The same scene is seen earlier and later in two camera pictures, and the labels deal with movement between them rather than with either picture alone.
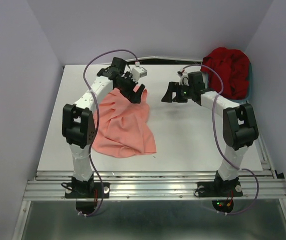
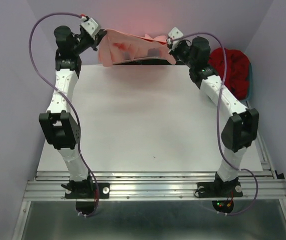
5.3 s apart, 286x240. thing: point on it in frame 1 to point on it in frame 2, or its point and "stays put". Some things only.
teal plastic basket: x=249 y=97 stays put
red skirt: x=232 y=66 stays put
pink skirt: x=123 y=130 to x=116 y=45
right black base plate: x=219 y=189 stays put
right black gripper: x=173 y=87 to x=175 y=50
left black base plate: x=86 y=190 stays put
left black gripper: x=135 y=97 to x=94 y=41
